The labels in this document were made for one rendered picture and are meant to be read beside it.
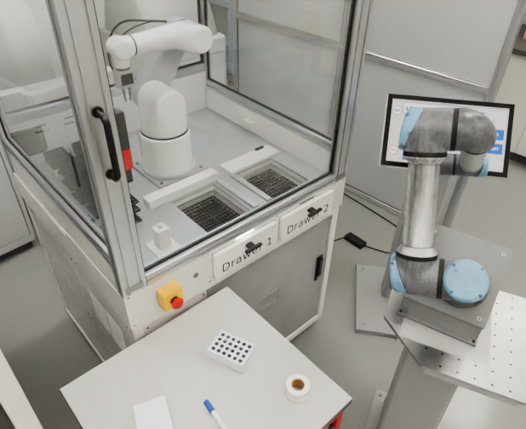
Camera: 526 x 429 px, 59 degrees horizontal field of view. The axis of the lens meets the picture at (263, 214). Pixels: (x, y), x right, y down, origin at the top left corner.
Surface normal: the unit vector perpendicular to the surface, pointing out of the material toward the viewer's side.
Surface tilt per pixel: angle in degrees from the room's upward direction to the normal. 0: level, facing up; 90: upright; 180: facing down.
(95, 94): 90
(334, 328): 0
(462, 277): 44
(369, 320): 3
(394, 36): 90
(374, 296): 5
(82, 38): 90
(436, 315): 90
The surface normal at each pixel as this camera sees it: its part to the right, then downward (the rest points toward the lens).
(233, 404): 0.02, -0.79
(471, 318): -0.35, -0.18
